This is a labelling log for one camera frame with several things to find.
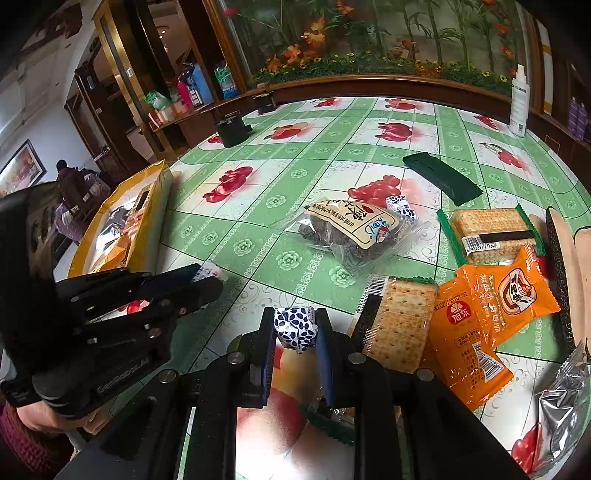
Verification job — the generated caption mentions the orange snack packet with picture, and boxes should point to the orange snack packet with picture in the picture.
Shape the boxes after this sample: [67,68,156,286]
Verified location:
[457,244,561,349]

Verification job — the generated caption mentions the white spray bottle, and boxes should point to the white spray bottle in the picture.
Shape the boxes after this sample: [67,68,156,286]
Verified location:
[509,65,530,138]

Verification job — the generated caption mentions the clear bag of dark cakes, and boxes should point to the clear bag of dark cakes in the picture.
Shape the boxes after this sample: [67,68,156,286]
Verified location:
[283,198,428,278]

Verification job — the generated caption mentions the wooden glass display cabinet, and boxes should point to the wooden glass display cabinet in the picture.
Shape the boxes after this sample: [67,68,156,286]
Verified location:
[65,0,218,171]

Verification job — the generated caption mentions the green zigzag-edged packet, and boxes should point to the green zigzag-edged packet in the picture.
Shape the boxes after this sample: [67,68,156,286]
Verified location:
[300,401,358,446]

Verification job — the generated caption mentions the green-edged cracker packet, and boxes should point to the green-edged cracker packet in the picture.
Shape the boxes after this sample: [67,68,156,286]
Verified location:
[436,204,546,265]

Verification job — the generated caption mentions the framed wall picture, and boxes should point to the framed wall picture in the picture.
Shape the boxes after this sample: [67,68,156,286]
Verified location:
[0,138,47,197]

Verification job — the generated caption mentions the clear cracker packet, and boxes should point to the clear cracker packet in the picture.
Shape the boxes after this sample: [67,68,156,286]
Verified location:
[348,274,439,372]

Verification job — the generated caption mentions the orange snack packet flower logo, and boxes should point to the orange snack packet flower logo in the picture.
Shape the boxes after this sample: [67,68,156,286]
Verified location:
[422,270,514,411]

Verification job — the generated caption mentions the blue white patterned candy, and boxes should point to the blue white patterned candy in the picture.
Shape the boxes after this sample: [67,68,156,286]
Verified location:
[273,305,321,355]
[385,194,419,222]

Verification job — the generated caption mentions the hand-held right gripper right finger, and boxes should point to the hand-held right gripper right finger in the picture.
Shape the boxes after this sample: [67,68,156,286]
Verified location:
[315,308,532,480]

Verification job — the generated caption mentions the yellow cardboard snack box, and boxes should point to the yellow cardboard snack box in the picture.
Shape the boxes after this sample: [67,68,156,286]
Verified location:
[68,159,172,280]

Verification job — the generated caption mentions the silver foil bag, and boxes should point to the silver foil bag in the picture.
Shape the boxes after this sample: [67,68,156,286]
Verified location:
[531,344,591,478]

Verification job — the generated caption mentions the red bottle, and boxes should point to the red bottle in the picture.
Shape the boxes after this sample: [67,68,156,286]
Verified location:
[175,74,195,109]

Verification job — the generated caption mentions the person's left forearm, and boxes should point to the person's left forearm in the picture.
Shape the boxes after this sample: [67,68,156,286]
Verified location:
[0,401,72,477]

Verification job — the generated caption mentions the person's left hand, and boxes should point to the person's left hand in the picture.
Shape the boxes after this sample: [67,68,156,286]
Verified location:
[14,399,112,437]

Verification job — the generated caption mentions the white red candy wrapper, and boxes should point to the white red candy wrapper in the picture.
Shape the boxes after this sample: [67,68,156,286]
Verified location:
[194,261,228,285]

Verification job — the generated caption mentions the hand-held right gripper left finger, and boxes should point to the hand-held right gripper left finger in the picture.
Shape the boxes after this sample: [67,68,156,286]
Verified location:
[55,307,278,480]

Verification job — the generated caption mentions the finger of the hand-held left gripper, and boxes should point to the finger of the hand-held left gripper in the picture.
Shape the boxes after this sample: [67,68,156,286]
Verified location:
[134,263,204,291]
[154,278,225,320]

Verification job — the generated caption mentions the green plastic bag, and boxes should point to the green plastic bag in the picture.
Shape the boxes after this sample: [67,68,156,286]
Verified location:
[144,90,171,112]

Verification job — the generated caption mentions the dark green snack packet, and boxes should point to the dark green snack packet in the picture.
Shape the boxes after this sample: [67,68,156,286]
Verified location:
[402,151,483,206]

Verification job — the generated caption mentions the tan biscuit packets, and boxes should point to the tan biscuit packets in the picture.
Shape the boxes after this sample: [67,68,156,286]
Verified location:
[545,206,591,365]

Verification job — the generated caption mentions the black box-shaped object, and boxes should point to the black box-shaped object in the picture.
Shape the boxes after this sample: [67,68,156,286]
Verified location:
[216,112,252,148]

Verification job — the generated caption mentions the blue box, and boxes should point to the blue box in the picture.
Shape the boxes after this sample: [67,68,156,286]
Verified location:
[188,64,214,106]

